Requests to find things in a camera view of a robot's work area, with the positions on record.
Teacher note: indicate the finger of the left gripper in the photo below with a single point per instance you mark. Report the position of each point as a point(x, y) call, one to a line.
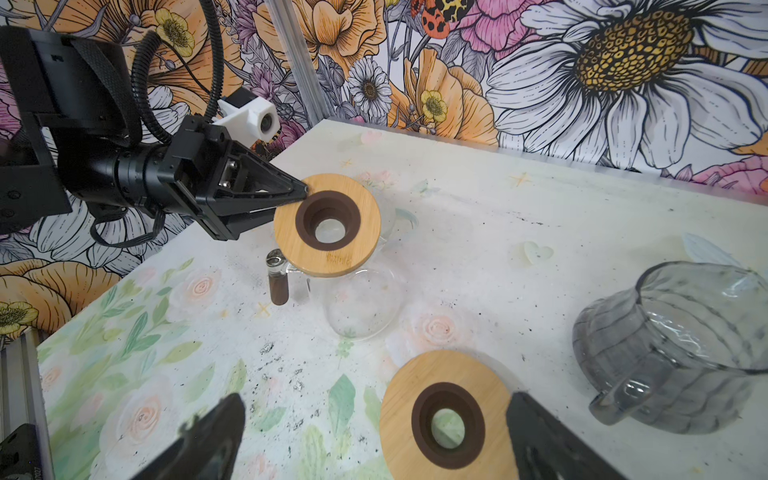
point(233, 215)
point(254, 175)

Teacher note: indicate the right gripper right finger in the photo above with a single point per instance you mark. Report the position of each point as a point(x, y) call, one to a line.
point(544, 448)

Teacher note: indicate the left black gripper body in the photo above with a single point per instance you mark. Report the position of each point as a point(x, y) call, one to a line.
point(202, 173)

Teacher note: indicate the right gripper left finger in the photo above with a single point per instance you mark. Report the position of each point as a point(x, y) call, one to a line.
point(206, 448)

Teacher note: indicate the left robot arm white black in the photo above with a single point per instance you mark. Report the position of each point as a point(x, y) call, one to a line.
point(88, 132)

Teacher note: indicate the smoked grey glass carafe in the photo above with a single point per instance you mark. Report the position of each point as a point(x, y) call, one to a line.
point(681, 350)

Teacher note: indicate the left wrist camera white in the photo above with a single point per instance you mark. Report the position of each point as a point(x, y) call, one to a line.
point(248, 118)

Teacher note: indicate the clear glass carafe brown handle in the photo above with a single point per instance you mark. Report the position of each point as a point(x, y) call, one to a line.
point(356, 305)

